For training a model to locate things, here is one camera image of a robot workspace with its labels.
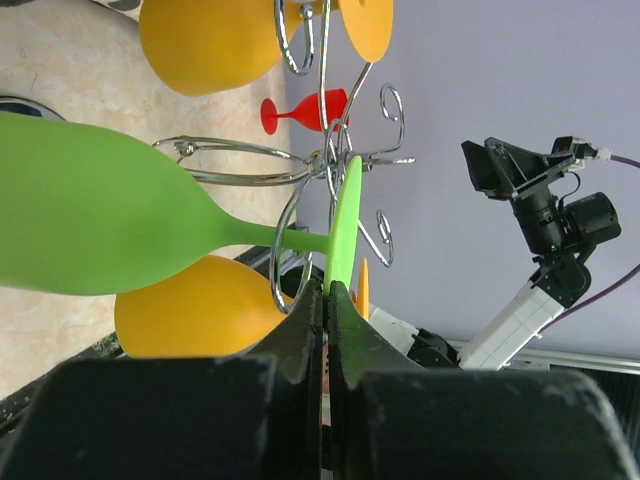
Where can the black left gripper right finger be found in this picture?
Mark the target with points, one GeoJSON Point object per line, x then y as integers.
{"type": "Point", "coordinates": [393, 419]}

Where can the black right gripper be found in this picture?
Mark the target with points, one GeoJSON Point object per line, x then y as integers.
{"type": "Point", "coordinates": [500, 168]}

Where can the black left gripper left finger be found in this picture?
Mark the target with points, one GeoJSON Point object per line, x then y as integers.
{"type": "Point", "coordinates": [250, 416]}

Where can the orange plastic wine glass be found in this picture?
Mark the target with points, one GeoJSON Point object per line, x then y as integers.
{"type": "Point", "coordinates": [215, 307]}
{"type": "Point", "coordinates": [198, 48]}

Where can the red plastic wine glass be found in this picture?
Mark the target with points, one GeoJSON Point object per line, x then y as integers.
{"type": "Point", "coordinates": [306, 113]}

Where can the green plastic wine glass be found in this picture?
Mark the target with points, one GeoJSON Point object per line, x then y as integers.
{"type": "Point", "coordinates": [90, 211]}

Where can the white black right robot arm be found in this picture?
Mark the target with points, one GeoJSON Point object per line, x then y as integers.
{"type": "Point", "coordinates": [560, 235]}

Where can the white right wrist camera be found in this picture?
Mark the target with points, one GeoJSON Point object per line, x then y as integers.
{"type": "Point", "coordinates": [581, 150]}

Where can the chrome wire wine glass rack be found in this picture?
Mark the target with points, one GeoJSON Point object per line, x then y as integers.
{"type": "Point", "coordinates": [327, 164]}

